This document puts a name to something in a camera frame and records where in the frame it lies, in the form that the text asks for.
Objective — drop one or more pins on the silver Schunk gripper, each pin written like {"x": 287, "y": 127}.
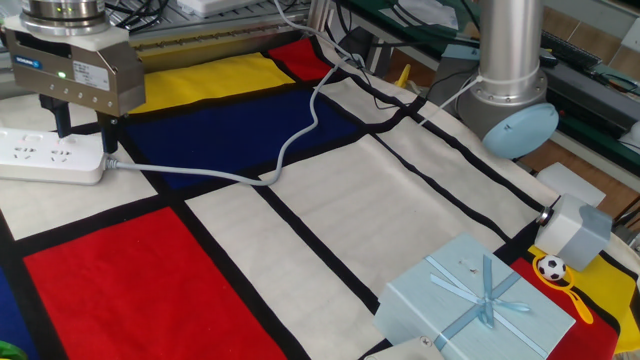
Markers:
{"x": 120, "y": 75}

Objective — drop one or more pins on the white power strip on rack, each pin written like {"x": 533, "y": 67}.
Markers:
{"x": 215, "y": 6}

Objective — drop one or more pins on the Mondrian pattern colour block cloth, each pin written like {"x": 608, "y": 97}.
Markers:
{"x": 150, "y": 280}

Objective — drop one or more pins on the yellow grey box green button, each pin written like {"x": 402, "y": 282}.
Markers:
{"x": 10, "y": 352}

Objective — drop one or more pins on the small yellow object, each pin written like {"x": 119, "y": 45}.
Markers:
{"x": 403, "y": 77}

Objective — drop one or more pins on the white paper sheet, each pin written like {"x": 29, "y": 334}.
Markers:
{"x": 430, "y": 12}

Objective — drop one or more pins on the white zip tie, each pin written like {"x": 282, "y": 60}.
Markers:
{"x": 450, "y": 101}

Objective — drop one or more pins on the light blue ribboned gift box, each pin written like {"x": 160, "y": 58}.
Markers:
{"x": 450, "y": 320}

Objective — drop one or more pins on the soccer ball yellow paddle toy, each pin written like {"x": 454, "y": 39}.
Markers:
{"x": 551, "y": 267}

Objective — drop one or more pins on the white foam block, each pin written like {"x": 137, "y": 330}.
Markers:
{"x": 570, "y": 182}

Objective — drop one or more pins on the black keyboard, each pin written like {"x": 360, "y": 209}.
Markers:
{"x": 575, "y": 50}

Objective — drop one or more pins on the green workbench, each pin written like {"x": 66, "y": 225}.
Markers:
{"x": 600, "y": 144}

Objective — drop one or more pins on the aluminium table frame rail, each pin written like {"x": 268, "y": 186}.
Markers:
{"x": 200, "y": 45}

